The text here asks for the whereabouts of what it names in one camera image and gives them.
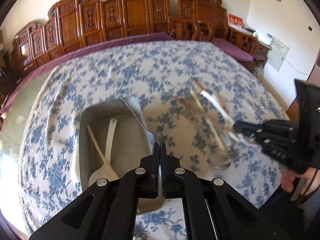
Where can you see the blue floral tablecloth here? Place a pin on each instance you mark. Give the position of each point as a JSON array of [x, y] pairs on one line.
[[157, 74]]

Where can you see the white wall electrical panel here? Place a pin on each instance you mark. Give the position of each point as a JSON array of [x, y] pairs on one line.
[[277, 54]]

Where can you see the grey metal tray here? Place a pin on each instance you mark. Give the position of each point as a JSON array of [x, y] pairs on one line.
[[130, 144]]

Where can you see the large cream ladle spoon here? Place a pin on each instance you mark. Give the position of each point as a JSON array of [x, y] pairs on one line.
[[102, 173]]

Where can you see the purple armchair cushion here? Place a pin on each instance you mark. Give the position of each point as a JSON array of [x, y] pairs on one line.
[[232, 50]]

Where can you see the long carved wooden sofa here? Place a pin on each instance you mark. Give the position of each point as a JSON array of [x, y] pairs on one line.
[[76, 24]]

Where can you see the cream chopstick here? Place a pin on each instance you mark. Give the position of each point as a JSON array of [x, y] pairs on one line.
[[210, 124], [110, 170]]

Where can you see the wooden side table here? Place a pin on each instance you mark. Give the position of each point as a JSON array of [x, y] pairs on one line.
[[261, 53]]

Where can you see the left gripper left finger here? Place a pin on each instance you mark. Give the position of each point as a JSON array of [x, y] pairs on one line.
[[107, 209]]

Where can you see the white router box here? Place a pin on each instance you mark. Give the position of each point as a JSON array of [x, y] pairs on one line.
[[265, 38]]

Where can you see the red card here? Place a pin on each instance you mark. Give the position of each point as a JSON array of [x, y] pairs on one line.
[[235, 21]]

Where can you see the carved wooden armchair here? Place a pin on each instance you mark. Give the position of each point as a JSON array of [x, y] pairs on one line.
[[212, 18]]

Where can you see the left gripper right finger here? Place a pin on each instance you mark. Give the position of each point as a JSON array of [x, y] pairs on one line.
[[212, 208]]

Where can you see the steel fork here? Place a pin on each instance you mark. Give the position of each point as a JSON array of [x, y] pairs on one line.
[[220, 160]]

